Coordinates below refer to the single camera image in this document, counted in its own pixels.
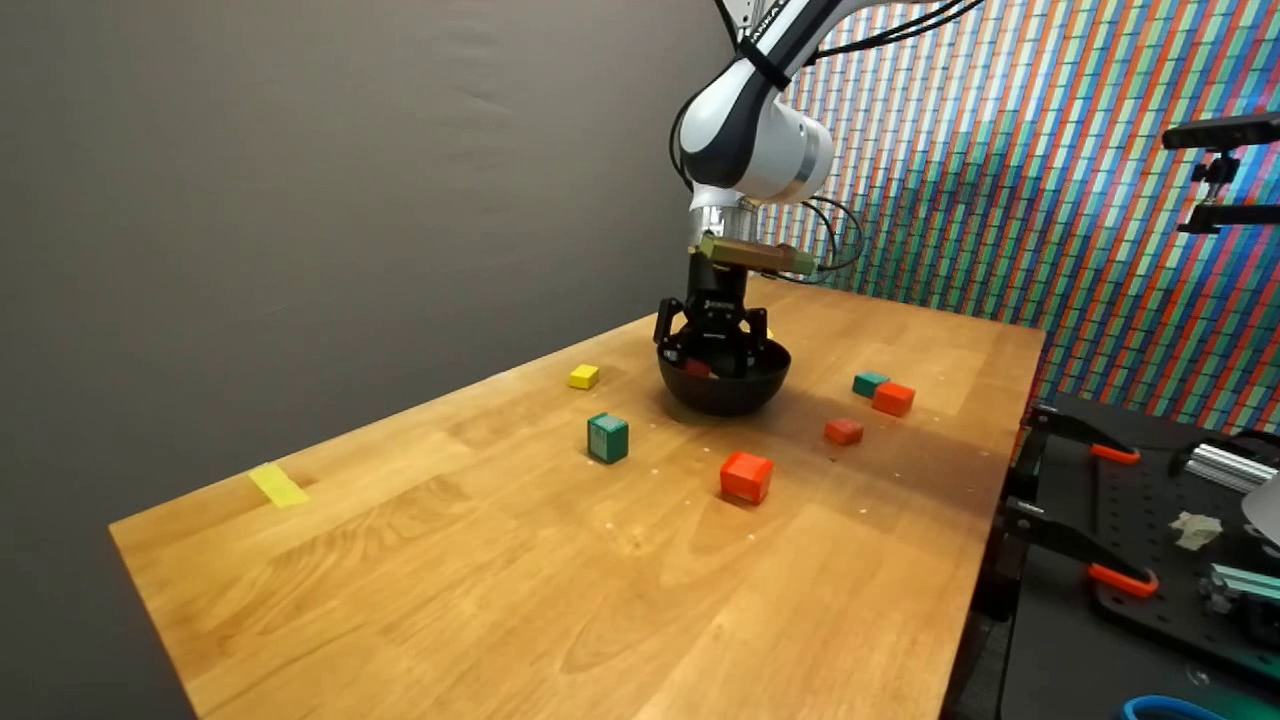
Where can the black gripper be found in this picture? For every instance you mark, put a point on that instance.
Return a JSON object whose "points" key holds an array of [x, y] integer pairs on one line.
{"points": [[719, 301]]}

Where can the yellow pentagon block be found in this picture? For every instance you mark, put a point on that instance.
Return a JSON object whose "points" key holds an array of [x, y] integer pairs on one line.
{"points": [[582, 377]]}

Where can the orange-red wooden cube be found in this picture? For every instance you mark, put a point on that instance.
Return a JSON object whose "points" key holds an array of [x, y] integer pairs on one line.
{"points": [[745, 479]]}

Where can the green wooden cube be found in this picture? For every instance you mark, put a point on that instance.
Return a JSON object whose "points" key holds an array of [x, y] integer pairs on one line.
{"points": [[607, 439]]}

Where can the red wooden block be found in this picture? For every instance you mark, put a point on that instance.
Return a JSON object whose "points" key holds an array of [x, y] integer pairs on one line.
{"points": [[843, 429]]}

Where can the teal wooden block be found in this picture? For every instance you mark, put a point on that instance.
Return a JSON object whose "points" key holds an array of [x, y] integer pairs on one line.
{"points": [[870, 383]]}

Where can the orange-red notched block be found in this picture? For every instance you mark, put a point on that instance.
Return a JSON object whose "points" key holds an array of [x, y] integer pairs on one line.
{"points": [[893, 396]]}

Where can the black bowl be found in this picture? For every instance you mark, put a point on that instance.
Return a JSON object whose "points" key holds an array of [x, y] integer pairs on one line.
{"points": [[727, 396]]}

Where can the grey fabric backdrop panel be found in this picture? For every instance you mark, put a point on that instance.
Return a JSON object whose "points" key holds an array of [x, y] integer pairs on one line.
{"points": [[334, 175]]}

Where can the black pegboard bench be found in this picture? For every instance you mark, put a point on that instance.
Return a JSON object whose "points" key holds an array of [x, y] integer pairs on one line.
{"points": [[1135, 526]]}

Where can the yellow tape strip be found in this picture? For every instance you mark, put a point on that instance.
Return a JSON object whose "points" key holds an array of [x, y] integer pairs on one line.
{"points": [[278, 487]]}

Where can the white crumpled paper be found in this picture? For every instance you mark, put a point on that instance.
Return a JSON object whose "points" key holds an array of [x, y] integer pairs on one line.
{"points": [[1197, 531]]}

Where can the white flat bar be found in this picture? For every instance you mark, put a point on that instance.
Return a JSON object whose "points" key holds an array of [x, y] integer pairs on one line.
{"points": [[1227, 466]]}

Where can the grey domed object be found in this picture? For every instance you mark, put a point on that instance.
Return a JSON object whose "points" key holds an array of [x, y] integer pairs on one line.
{"points": [[1264, 515]]}

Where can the light teal tool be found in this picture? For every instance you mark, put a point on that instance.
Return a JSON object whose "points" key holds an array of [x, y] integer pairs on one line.
{"points": [[1247, 581]]}

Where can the tan wrist camera box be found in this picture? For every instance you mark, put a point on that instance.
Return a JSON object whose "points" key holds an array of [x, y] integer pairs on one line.
{"points": [[745, 252]]}

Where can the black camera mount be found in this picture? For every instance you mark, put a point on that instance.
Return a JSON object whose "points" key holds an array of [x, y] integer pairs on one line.
{"points": [[1221, 134]]}

